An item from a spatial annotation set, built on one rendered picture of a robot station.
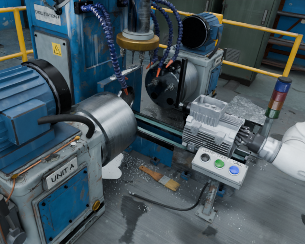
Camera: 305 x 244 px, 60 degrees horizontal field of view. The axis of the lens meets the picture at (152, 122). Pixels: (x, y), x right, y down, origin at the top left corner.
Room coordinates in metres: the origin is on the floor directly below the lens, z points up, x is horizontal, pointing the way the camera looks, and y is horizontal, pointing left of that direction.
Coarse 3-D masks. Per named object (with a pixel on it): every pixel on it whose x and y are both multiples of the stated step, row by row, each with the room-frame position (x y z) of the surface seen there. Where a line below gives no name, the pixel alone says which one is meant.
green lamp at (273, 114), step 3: (267, 108) 1.10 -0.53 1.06; (270, 108) 1.08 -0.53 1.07; (267, 111) 1.09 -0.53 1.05; (270, 111) 1.08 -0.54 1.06; (273, 111) 1.07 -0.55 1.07; (276, 111) 1.07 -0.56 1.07; (279, 111) 1.07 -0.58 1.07; (267, 114) 1.09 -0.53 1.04; (270, 114) 1.08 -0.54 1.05; (273, 114) 1.07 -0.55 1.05; (276, 114) 1.07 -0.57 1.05; (270, 117) 1.07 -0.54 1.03; (273, 117) 1.07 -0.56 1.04; (276, 117) 1.07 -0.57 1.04
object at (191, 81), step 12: (168, 60) 1.36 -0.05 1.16; (180, 60) 1.37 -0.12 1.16; (156, 72) 1.30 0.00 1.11; (168, 72) 1.27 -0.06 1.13; (192, 72) 1.34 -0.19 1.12; (156, 84) 1.29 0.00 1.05; (168, 84) 1.27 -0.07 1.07; (192, 84) 1.30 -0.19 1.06; (156, 96) 1.29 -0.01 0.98; (168, 96) 1.26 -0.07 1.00
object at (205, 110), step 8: (200, 96) 1.00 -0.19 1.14; (192, 104) 0.93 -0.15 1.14; (200, 104) 0.98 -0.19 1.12; (208, 104) 0.95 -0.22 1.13; (216, 104) 0.98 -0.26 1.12; (224, 104) 0.95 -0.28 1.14; (192, 112) 0.92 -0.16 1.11; (200, 112) 0.91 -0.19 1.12; (208, 112) 0.89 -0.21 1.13; (216, 112) 0.88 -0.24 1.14; (224, 112) 0.93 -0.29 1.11; (200, 120) 0.90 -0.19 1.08; (208, 120) 0.89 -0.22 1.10; (216, 120) 0.87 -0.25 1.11
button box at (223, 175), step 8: (200, 152) 0.71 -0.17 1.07; (208, 152) 0.71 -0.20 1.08; (192, 160) 0.69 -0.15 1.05; (200, 160) 0.68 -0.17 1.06; (224, 160) 0.68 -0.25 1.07; (232, 160) 0.67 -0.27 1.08; (192, 168) 0.70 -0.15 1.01; (200, 168) 0.67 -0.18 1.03; (208, 168) 0.65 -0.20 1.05; (216, 168) 0.65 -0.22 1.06; (224, 168) 0.65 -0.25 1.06; (240, 168) 0.65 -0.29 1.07; (216, 176) 0.64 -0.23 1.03; (224, 176) 0.63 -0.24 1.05; (232, 176) 0.62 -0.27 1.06; (240, 176) 0.62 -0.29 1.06; (232, 184) 0.62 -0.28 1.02; (240, 184) 0.60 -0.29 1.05
